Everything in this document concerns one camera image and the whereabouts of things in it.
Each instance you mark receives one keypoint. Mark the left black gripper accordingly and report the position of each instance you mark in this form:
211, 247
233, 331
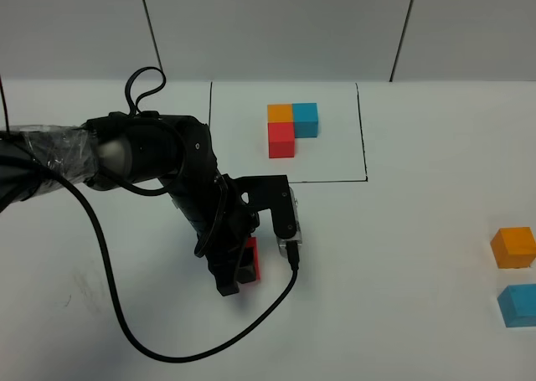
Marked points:
222, 242

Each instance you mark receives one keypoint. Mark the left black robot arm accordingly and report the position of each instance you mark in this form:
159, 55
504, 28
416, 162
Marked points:
149, 155

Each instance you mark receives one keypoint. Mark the template red cube block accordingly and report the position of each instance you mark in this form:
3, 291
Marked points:
281, 140

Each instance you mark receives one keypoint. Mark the template orange cube block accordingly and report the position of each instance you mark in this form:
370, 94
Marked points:
280, 113

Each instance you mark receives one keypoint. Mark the template blue cube block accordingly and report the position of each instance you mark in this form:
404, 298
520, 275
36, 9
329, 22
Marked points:
305, 118

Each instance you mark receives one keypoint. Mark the loose blue cube block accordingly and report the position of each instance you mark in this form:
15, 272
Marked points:
517, 305

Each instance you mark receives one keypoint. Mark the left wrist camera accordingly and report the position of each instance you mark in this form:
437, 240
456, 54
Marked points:
273, 193

